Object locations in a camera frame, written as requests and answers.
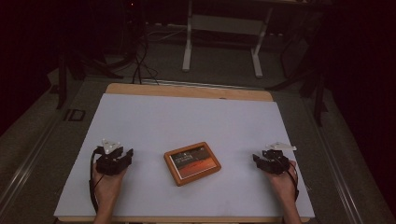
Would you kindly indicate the black floor bracket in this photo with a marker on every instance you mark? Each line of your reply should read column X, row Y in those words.
column 74, row 114

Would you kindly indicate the black stand legs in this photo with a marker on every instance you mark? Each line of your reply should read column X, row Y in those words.
column 81, row 68
column 311, row 84

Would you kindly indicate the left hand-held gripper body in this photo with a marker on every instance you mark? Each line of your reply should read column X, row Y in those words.
column 109, row 161

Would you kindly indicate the metal floor rail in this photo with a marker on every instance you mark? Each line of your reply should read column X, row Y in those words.
column 336, row 161
column 28, row 165

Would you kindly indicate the wooden table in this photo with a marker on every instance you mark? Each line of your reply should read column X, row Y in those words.
column 186, row 91

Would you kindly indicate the person's right hand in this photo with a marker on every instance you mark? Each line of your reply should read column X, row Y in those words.
column 281, row 183

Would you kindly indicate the wooden picture frame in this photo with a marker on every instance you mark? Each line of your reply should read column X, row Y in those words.
column 192, row 163

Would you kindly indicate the white table mat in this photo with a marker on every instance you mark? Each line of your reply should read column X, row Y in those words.
column 193, row 124

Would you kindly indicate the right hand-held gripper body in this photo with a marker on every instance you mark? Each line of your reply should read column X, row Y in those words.
column 275, row 161

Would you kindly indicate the white metal stand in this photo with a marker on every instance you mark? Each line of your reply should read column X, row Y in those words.
column 224, row 25

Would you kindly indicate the person's left hand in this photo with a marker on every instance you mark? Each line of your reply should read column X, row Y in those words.
column 108, row 186

